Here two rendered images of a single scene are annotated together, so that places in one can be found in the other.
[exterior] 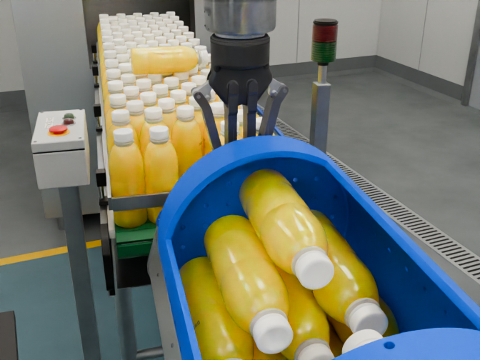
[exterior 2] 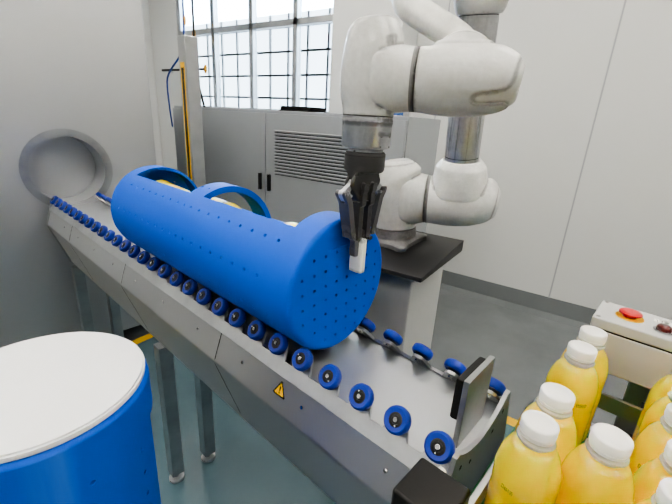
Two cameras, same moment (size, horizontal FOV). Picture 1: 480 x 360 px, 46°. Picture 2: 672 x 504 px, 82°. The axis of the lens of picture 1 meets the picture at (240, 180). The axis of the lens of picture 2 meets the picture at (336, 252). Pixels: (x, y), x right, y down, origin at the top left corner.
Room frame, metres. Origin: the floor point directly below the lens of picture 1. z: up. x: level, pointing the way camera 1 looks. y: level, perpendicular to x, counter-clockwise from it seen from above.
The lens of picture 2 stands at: (1.30, -0.45, 1.41)
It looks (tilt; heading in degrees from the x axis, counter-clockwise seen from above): 19 degrees down; 145
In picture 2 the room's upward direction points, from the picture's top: 3 degrees clockwise
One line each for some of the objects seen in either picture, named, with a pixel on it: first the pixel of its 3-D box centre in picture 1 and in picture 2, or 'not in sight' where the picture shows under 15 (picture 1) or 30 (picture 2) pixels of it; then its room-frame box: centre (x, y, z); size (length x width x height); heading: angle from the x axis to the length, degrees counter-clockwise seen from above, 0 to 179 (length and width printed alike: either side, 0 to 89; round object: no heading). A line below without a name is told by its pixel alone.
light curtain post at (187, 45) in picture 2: not in sight; (199, 235); (-0.53, 0.01, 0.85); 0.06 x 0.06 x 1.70; 14
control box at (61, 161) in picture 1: (63, 146); (655, 351); (1.13, 0.38, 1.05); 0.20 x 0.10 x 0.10; 14
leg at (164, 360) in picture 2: not in sight; (170, 415); (-0.01, -0.27, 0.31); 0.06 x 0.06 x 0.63; 14
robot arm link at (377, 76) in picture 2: not in sight; (379, 68); (0.73, 0.01, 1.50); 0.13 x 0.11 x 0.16; 40
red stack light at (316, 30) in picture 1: (324, 32); not in sight; (1.45, -0.21, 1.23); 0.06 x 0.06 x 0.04
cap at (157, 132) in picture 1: (158, 133); (581, 352); (1.09, 0.16, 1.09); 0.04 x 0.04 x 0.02
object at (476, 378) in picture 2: not in sight; (469, 398); (0.99, 0.05, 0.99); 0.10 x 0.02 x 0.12; 104
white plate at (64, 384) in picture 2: not in sight; (37, 384); (0.69, -0.53, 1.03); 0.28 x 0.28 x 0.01
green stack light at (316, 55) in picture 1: (323, 50); not in sight; (1.45, -0.21, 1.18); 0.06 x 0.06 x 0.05
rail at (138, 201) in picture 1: (209, 193); (516, 437); (1.07, 0.06, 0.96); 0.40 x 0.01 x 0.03; 104
